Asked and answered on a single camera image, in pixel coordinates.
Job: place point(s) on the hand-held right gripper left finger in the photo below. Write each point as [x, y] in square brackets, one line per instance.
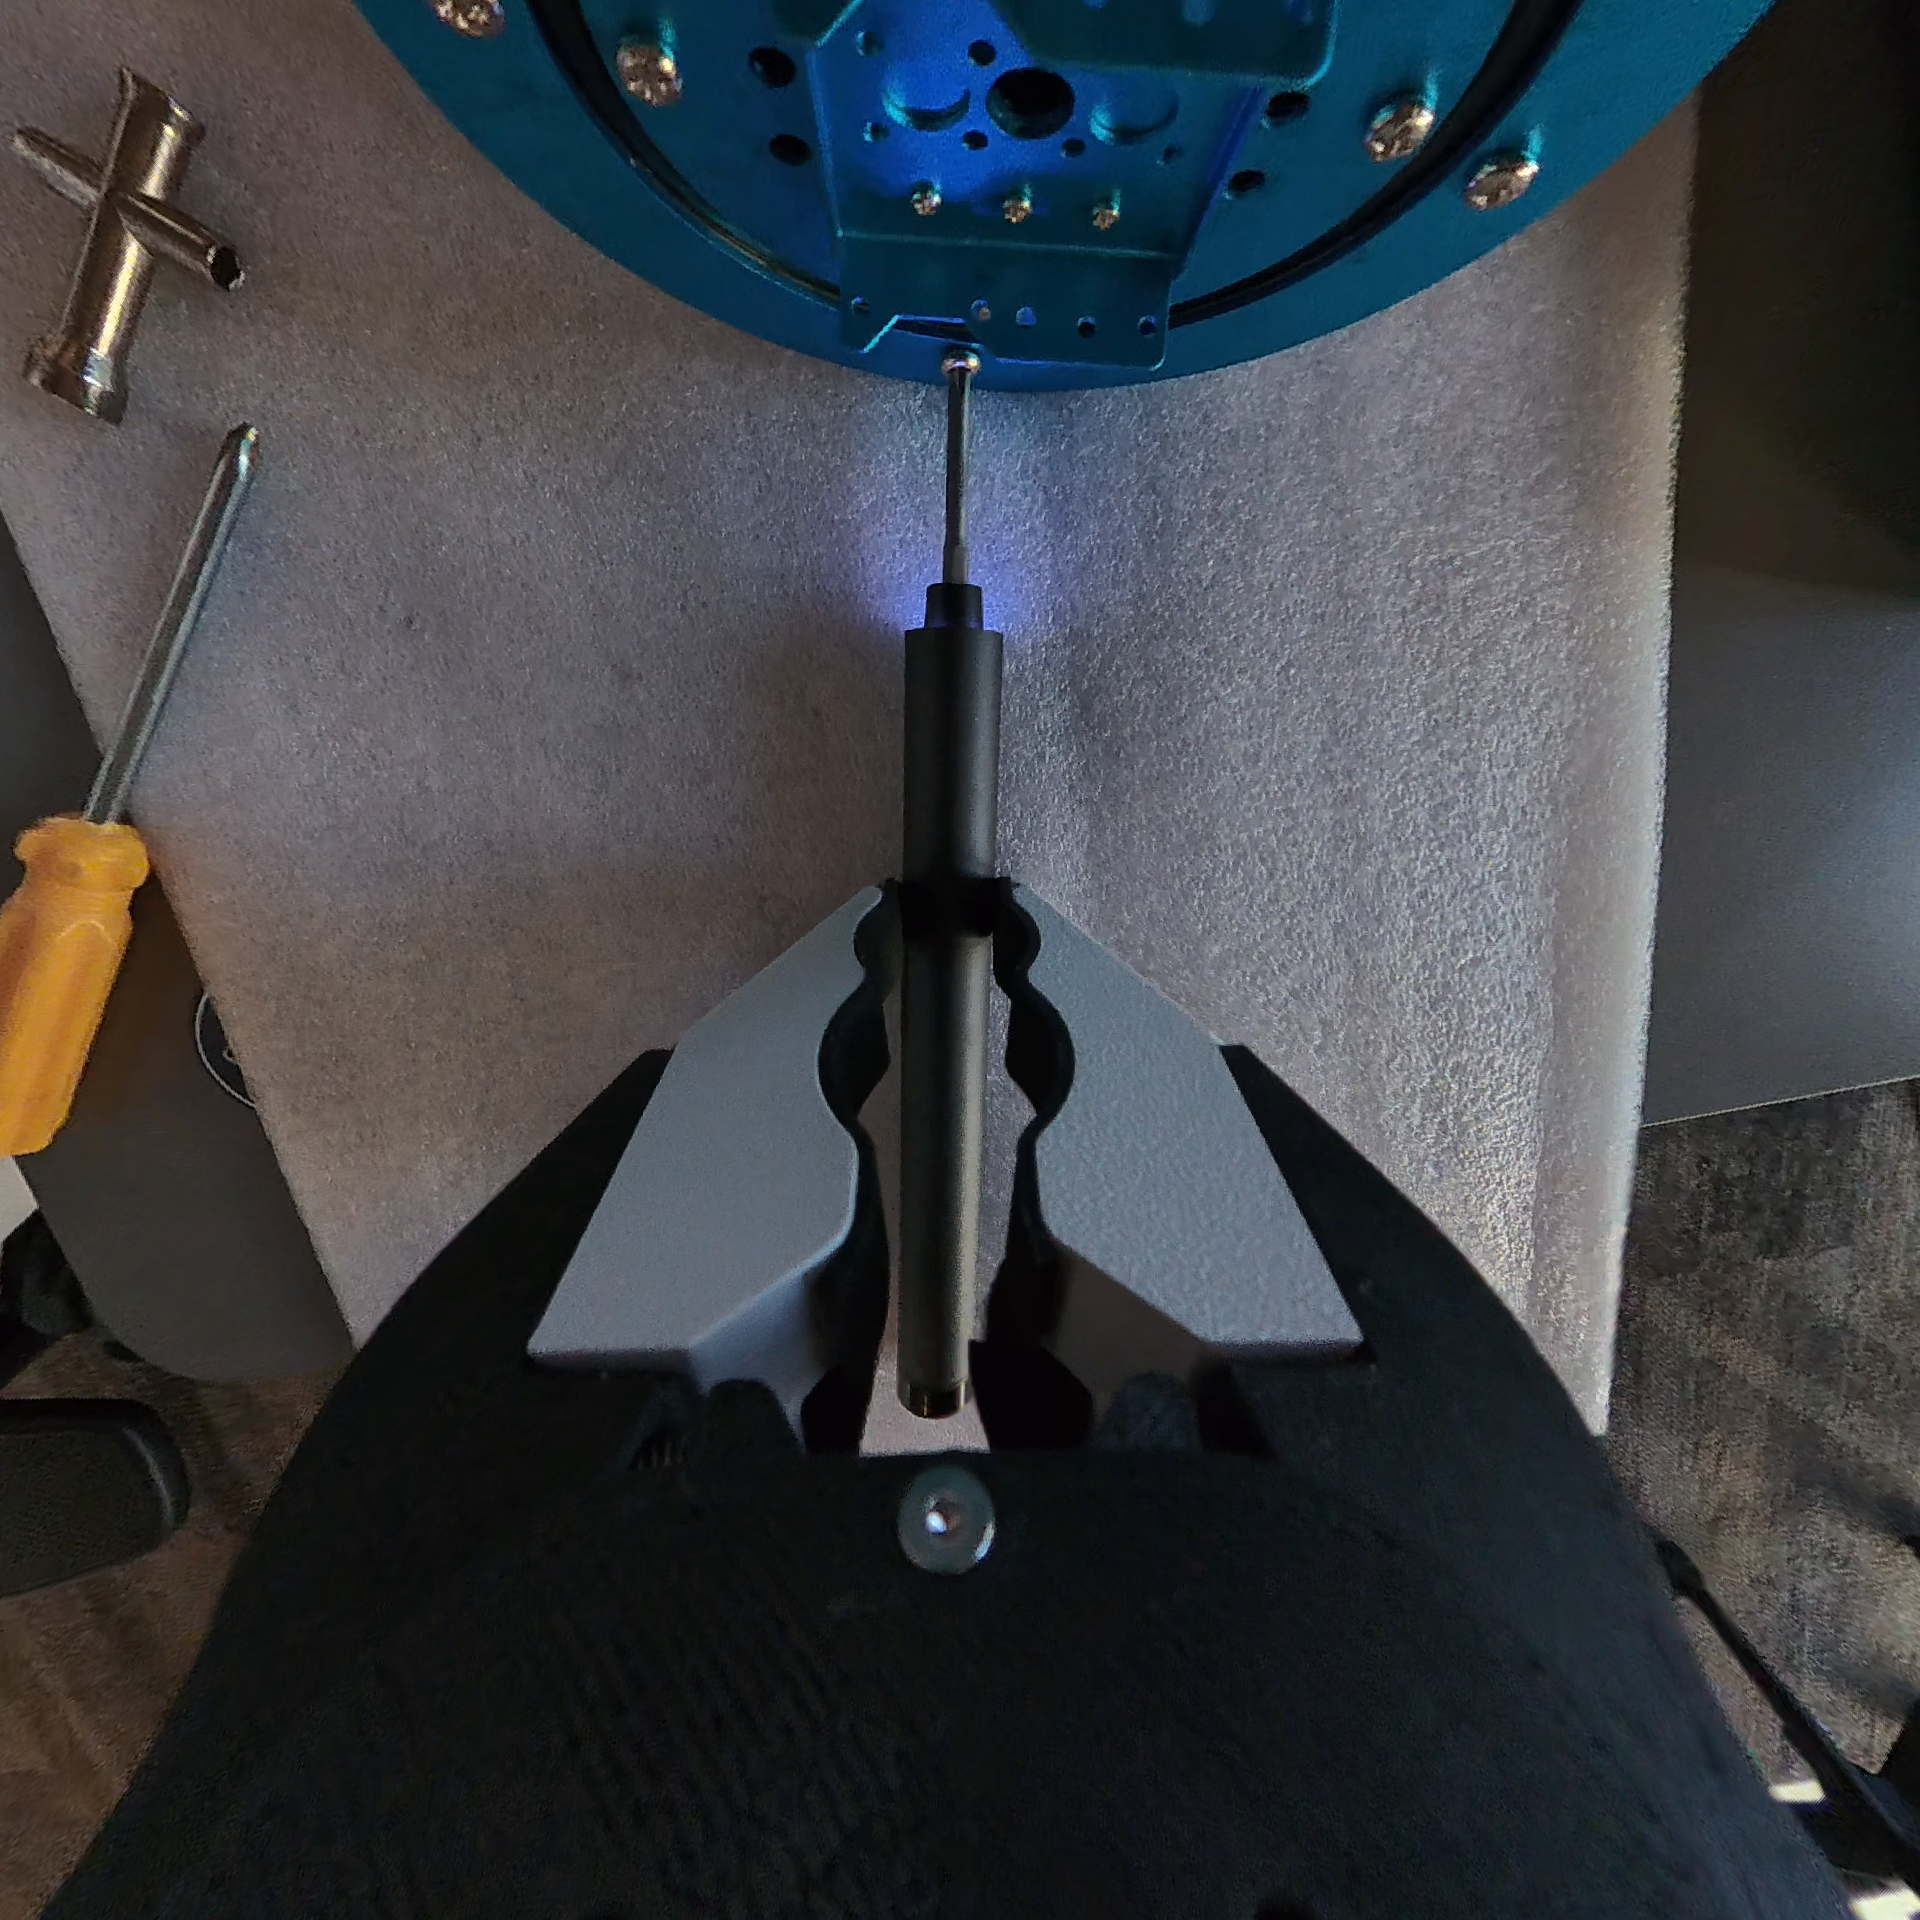
[704, 1200]

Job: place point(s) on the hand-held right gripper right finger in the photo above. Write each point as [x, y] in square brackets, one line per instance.
[1184, 1200]

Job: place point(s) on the black electric screwdriver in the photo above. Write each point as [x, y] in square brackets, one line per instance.
[949, 780]

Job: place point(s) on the blue round metal turntable base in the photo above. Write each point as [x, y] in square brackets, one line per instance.
[1049, 181]

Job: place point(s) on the black round desk grommet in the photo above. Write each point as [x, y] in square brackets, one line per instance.
[224, 1050]

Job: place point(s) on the grey desk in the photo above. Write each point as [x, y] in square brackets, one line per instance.
[1770, 901]

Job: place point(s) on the white foam sheet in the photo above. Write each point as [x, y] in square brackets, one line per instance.
[1277, 749]

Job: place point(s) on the metal cross socket wrench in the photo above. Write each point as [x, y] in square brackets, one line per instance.
[129, 241]

